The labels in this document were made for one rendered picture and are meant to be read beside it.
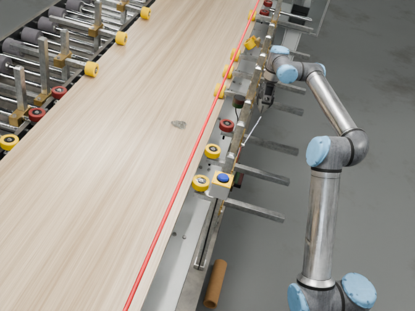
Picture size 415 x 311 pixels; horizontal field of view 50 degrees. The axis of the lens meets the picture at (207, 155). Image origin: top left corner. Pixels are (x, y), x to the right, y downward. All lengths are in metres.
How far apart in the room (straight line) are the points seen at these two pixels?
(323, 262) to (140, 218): 0.74
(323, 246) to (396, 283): 1.56
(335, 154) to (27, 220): 1.19
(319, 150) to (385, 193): 2.28
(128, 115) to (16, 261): 1.00
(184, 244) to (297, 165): 1.87
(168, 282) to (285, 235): 1.37
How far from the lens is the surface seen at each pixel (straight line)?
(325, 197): 1.75
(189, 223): 2.25
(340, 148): 1.74
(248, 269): 2.94
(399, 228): 3.71
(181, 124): 2.34
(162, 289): 2.00
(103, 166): 2.07
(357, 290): 1.94
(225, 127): 2.41
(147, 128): 2.31
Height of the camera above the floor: 2.29
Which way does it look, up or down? 39 degrees down
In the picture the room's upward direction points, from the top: 13 degrees clockwise
